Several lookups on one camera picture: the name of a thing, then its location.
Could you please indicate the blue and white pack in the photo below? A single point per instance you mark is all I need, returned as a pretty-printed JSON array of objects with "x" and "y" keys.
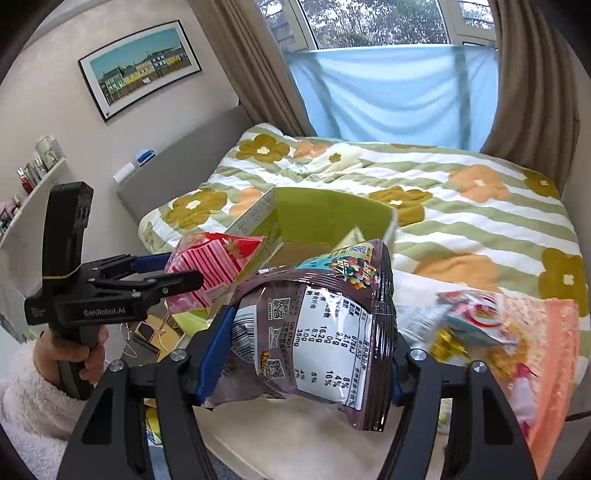
[{"x": 145, "y": 157}]

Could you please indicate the white printed tin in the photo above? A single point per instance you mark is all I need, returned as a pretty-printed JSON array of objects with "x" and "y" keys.
[{"x": 49, "y": 151}]

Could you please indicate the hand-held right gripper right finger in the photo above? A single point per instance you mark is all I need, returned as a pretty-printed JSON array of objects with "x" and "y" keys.
[{"x": 408, "y": 374}]

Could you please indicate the floral striped quilt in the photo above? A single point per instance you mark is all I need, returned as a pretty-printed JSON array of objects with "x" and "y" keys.
[{"x": 461, "y": 221}]

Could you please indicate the white bed sheet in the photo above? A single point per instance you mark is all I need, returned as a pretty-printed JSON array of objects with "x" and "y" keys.
[{"x": 286, "y": 429}]

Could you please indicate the red bottle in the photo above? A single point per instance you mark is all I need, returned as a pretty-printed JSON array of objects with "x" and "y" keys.
[{"x": 24, "y": 182}]

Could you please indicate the grey headboard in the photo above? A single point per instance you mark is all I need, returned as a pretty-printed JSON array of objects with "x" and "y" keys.
[{"x": 184, "y": 157}]

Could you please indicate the pink strawberry snack packet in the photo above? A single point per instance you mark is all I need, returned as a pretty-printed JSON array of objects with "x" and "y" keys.
[{"x": 207, "y": 267}]

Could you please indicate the framed wall picture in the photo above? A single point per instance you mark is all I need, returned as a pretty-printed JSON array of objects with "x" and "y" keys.
[{"x": 138, "y": 64}]

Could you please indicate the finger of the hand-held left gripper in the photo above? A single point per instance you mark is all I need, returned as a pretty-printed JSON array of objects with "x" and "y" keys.
[
  {"x": 147, "y": 264},
  {"x": 175, "y": 282}
]

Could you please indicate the window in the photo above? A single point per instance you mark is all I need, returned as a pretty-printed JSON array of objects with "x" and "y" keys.
[{"x": 369, "y": 23}]

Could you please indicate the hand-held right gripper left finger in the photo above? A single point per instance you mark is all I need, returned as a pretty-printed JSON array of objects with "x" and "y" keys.
[{"x": 217, "y": 341}]

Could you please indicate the gold wrapped candies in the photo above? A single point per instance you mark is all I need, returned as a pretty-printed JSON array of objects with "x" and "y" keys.
[{"x": 445, "y": 344}]

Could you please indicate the white wall shelf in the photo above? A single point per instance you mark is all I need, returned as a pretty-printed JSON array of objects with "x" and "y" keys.
[{"x": 41, "y": 194}]

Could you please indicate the person's left hand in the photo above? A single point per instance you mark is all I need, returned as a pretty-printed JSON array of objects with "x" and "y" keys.
[{"x": 94, "y": 355}]

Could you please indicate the brown snack bag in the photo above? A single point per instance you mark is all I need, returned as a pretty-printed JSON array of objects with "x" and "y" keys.
[{"x": 323, "y": 323}]

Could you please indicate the orange floral towel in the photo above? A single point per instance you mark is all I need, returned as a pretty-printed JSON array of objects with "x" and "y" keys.
[{"x": 554, "y": 350}]

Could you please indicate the white and red snack packet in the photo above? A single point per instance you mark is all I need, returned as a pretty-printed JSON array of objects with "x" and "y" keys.
[{"x": 480, "y": 318}]

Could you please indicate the light blue cloth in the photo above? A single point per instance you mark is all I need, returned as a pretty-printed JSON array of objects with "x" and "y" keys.
[{"x": 392, "y": 92}]

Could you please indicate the green printed cardboard box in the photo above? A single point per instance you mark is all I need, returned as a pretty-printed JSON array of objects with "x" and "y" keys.
[{"x": 332, "y": 217}]

